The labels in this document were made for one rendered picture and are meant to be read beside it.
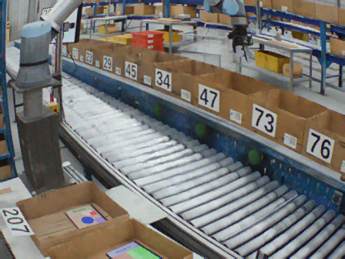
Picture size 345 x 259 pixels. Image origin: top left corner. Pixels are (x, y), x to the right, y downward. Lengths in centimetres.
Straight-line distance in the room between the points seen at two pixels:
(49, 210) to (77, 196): 15
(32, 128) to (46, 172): 22
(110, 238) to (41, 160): 52
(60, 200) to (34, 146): 26
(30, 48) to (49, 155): 48
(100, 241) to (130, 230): 13
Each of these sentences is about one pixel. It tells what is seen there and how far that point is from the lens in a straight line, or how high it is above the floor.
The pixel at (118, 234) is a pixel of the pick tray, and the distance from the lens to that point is 124.
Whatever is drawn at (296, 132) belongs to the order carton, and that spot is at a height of 98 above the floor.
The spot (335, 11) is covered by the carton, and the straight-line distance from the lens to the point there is 649.
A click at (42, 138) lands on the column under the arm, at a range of 155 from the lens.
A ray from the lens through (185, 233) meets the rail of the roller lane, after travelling 136.
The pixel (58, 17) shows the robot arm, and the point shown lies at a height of 149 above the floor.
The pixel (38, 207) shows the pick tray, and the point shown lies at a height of 80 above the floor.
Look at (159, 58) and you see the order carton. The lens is 287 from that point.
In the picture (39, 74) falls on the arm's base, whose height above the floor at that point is 126.
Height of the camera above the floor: 156
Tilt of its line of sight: 22 degrees down
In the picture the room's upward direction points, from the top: straight up
